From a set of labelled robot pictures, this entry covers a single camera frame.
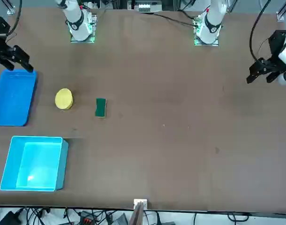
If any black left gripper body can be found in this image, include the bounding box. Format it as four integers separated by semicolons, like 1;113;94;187
265;30;286;71

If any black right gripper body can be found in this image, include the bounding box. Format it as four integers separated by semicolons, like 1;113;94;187
0;15;16;62

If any green and yellow sponge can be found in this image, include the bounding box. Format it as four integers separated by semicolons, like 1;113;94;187
94;97;108;118

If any dark blue plastic tray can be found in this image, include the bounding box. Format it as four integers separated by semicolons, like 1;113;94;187
0;68;38;127

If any yellow bowl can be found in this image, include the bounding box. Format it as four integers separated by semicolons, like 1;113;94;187
54;88;75;111

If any light blue plastic bin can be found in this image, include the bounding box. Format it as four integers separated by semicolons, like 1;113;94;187
0;135;69;192

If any white breaker box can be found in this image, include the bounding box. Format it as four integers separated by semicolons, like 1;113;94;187
137;2;156;13

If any black power adapter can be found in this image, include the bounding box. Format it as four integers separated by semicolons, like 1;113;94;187
0;210;22;225

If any black and orange plug box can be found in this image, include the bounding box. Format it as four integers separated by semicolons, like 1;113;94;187
78;210;95;225

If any grey power adapter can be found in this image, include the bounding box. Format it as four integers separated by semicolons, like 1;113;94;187
112;212;129;225

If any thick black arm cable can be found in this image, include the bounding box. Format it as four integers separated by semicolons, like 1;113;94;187
6;0;23;38
249;0;273;62

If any black cable on table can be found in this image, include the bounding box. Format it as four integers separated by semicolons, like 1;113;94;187
139;11;196;27

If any small white mount box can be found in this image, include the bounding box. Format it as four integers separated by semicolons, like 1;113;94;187
133;198;149;210

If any brown flat strap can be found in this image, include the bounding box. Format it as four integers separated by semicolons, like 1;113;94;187
129;202;146;225

